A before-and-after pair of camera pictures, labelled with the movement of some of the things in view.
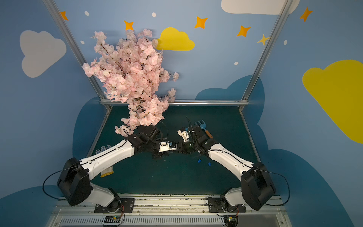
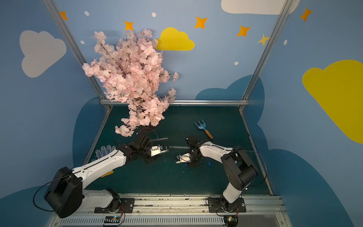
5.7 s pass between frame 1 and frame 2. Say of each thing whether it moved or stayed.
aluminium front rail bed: stayed
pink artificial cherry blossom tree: stayed
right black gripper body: moved
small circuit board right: stayed
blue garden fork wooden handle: stayed
